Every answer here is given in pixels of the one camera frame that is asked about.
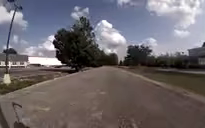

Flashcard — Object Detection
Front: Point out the large dark tree clump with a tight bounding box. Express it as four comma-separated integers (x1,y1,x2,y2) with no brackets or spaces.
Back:
52,16,120,72

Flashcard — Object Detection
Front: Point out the grey paved path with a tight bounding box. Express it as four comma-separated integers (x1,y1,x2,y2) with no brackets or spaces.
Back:
0,65,205,128

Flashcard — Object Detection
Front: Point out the row of trees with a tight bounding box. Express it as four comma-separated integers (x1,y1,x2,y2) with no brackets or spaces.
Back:
122,43,191,68

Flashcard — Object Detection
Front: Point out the white flat building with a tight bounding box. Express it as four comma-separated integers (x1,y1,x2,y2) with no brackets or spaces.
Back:
27,56,64,67

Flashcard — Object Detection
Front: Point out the dry grass strip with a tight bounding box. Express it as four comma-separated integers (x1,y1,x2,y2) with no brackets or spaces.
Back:
0,70,76,96

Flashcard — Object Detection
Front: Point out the grey asphalt road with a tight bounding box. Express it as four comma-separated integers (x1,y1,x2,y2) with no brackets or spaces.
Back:
0,66,73,80

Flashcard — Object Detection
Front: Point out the grass lawn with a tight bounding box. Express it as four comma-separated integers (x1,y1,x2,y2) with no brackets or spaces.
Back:
121,65,205,100

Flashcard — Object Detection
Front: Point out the low long-roofed building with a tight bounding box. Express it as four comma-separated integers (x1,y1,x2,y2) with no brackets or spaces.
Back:
0,52,30,70

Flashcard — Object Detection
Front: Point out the pale concrete walkway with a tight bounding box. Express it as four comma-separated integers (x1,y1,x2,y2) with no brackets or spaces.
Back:
156,67,205,76

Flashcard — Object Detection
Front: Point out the distant round tree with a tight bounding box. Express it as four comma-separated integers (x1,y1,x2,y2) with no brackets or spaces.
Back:
3,47,19,55

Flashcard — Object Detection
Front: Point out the street lamp pole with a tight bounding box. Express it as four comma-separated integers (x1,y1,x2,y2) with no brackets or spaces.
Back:
2,0,24,85

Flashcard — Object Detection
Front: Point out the gabled building with porch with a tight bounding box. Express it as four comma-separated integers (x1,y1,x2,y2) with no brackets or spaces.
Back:
185,39,205,70

